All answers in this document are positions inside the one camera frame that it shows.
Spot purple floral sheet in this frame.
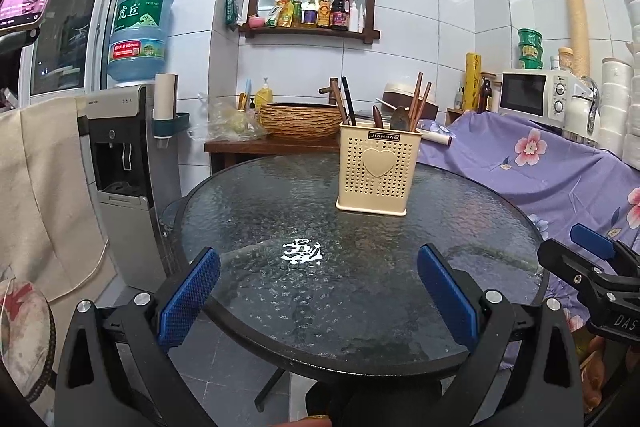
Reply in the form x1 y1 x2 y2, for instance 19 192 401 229
415 112 640 358

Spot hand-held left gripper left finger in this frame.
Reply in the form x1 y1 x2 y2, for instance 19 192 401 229
55 247 222 427

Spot brown wooden counter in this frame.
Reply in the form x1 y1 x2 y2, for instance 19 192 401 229
204 137 343 172

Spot tall beige cup stack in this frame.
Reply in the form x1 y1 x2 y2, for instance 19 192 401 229
565 0 593 78

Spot white electric kettle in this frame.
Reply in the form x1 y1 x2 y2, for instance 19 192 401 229
562 77 601 142

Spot woven pattern basin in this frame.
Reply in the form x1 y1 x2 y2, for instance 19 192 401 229
257 103 346 142

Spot bronze faucet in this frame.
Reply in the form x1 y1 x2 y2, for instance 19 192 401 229
319 78 341 108

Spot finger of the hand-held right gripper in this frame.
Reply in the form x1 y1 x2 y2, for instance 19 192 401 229
537 239 640 304
570 223 640 264

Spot yellow soap pump bottle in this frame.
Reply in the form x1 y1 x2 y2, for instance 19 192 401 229
255 78 273 110

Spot black chopstick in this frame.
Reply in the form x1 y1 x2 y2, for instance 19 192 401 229
342 77 357 126

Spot blue water jug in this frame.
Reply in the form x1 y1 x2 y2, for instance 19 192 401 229
107 0 174 88

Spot brown and white rice cooker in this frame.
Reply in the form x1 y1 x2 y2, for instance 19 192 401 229
382 82 438 120

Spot printed round cushion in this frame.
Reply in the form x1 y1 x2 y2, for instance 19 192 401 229
0 279 56 405

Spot brown wooden chopstick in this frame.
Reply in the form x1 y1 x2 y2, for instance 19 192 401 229
332 84 349 124

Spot stack of green noodle cups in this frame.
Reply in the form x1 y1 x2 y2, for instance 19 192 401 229
517 28 544 70

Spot stacks of white cups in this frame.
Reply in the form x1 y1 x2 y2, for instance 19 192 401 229
597 0 640 158

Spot white microwave oven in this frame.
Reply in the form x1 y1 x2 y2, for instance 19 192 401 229
499 69 583 128

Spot grey water dispenser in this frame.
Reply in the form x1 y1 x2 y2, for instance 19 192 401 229
75 84 168 290

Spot beige cloth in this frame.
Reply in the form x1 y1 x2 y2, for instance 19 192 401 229
0 97 118 303

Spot beige perforated utensil holder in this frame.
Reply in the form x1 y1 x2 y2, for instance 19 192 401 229
335 121 423 218

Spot dark soy sauce bottle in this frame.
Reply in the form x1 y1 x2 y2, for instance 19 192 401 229
330 0 350 31

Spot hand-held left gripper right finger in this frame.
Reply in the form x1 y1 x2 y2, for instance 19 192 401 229
417 243 586 427

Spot yellow wrap roll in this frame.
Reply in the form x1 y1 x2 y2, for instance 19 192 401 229
465 53 482 112

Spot clear plastic bag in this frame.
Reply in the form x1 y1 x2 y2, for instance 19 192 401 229
187 94 268 142

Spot yellow seasoning packet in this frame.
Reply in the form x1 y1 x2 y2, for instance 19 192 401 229
272 0 296 28

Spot window with grey frame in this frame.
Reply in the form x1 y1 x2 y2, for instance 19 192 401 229
20 0 126 98

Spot black table base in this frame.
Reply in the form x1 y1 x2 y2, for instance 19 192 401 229
254 364 288 413

